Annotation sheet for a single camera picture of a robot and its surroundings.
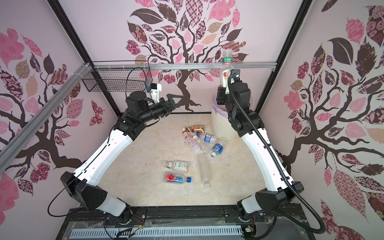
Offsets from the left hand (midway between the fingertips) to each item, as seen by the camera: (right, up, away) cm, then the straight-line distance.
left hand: (181, 103), depth 65 cm
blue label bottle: (+17, -19, +35) cm, 43 cm away
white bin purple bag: (+22, -10, +25) cm, 35 cm away
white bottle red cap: (+4, -21, +32) cm, 38 cm away
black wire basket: (-44, +22, +29) cm, 57 cm away
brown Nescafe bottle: (+9, -12, +38) cm, 41 cm away
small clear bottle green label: (-4, -34, +20) cm, 40 cm away
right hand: (+21, +8, -1) cm, 22 cm away
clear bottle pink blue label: (-5, -39, +16) cm, 43 cm away
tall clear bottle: (+12, -33, +27) cm, 44 cm away
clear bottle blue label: (+20, -25, +27) cm, 42 cm away
